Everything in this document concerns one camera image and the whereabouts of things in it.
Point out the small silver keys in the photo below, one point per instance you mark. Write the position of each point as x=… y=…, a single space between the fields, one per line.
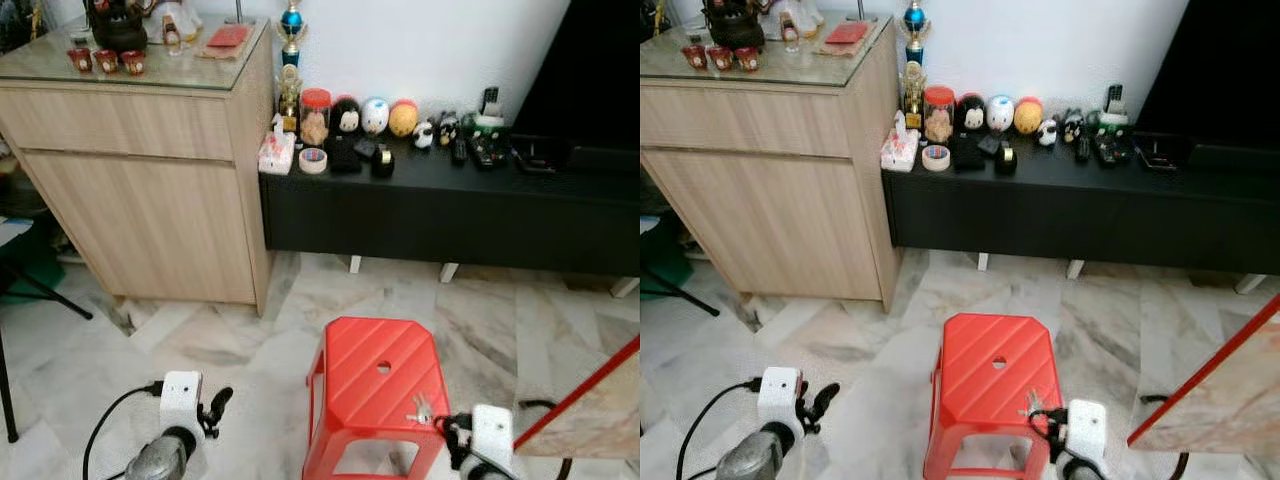
x=1031 y=404
x=421 y=408

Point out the red plastic stool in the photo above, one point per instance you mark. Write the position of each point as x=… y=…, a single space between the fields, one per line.
x=375 y=385
x=990 y=380

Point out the marble table with red edge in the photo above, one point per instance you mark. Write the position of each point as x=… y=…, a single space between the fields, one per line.
x=1220 y=390
x=590 y=410

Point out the black tripod stand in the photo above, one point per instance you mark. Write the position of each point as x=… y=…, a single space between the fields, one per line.
x=45 y=292
x=680 y=295

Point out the light wooden cabinet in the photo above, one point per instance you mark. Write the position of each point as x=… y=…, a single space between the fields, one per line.
x=140 y=200
x=770 y=195

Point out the black low console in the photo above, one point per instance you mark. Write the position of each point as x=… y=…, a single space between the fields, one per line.
x=450 y=215
x=1080 y=215

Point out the white tape roll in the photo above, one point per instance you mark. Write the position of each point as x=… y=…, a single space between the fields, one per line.
x=313 y=161
x=936 y=158

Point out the pink white tissue pack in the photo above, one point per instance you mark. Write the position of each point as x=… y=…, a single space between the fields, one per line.
x=900 y=148
x=277 y=150

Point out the black pouch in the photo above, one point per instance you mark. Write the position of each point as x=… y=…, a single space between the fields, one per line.
x=967 y=152
x=344 y=155

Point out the black tape dispenser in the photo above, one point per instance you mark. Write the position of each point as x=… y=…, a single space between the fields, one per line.
x=382 y=160
x=1006 y=158

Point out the slim black remote control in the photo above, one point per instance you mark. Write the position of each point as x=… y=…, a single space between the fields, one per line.
x=459 y=150
x=1083 y=148

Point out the small black box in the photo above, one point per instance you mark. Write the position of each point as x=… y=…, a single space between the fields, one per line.
x=365 y=147
x=990 y=144

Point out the wide black remote control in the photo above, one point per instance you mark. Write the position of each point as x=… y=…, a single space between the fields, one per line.
x=1112 y=148
x=488 y=151

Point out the clear jar with red lid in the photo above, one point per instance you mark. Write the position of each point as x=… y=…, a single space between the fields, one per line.
x=315 y=117
x=939 y=115

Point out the black tray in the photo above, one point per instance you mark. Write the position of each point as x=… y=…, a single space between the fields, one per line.
x=540 y=153

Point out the small panda figurine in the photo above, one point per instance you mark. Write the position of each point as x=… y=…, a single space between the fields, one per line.
x=1047 y=131
x=423 y=133

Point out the black and white figurine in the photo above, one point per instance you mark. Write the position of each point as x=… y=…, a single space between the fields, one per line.
x=447 y=128
x=1072 y=125

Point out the black figurine with white face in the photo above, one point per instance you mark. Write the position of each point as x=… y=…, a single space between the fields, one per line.
x=970 y=112
x=346 y=115

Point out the gold trophy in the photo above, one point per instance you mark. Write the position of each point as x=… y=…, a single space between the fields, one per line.
x=289 y=95
x=913 y=92

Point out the orange round figurine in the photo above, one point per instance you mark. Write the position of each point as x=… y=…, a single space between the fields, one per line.
x=403 y=117
x=1028 y=115

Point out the white round figurine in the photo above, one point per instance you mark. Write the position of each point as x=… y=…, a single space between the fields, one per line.
x=1000 y=112
x=375 y=115

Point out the small red cup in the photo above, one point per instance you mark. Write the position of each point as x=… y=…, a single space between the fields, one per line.
x=695 y=55
x=80 y=58
x=132 y=61
x=746 y=58
x=106 y=60
x=720 y=57

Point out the red packet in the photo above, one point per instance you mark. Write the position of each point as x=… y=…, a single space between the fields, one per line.
x=847 y=33
x=228 y=37

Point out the small white red bottle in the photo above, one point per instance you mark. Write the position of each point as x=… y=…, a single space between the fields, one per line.
x=172 y=28
x=790 y=25

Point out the blue ball trophy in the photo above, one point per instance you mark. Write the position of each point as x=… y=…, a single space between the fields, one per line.
x=291 y=22
x=915 y=20

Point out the black teapot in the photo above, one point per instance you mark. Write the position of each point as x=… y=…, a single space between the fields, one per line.
x=118 y=25
x=735 y=22

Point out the black television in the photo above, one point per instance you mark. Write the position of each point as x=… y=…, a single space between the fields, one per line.
x=585 y=70
x=1215 y=70

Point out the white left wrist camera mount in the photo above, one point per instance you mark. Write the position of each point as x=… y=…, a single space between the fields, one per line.
x=778 y=392
x=181 y=395

